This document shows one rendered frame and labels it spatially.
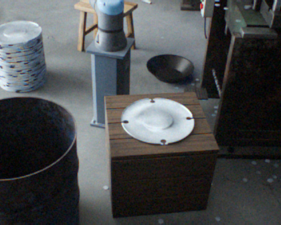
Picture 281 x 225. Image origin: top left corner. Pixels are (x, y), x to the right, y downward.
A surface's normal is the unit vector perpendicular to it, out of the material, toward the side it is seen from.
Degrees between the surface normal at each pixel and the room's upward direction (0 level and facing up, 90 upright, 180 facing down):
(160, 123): 0
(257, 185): 0
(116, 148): 0
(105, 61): 90
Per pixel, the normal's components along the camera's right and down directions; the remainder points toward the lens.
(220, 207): 0.04, -0.79
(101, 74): -0.26, 0.58
